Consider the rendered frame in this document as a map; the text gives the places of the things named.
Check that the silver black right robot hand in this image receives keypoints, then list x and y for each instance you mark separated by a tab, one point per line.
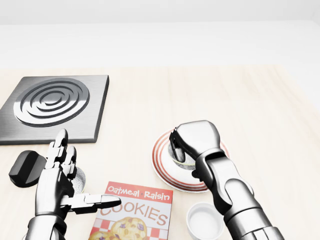
200	137

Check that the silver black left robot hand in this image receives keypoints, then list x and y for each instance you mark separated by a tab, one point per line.
48	190

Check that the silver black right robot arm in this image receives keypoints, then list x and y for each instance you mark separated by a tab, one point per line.
237	200

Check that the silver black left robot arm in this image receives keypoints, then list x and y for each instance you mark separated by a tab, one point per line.
42	227

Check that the white plate with red rings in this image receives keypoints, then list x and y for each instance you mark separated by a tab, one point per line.
162	160

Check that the flat dark stove plate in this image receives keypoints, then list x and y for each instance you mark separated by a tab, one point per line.
100	105

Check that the round black knob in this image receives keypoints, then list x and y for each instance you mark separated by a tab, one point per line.
25	167

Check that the small white ramekin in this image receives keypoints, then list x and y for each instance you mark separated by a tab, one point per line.
203	222

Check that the oatmeal raisin cookies box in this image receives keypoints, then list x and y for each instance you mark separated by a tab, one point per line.
140	217

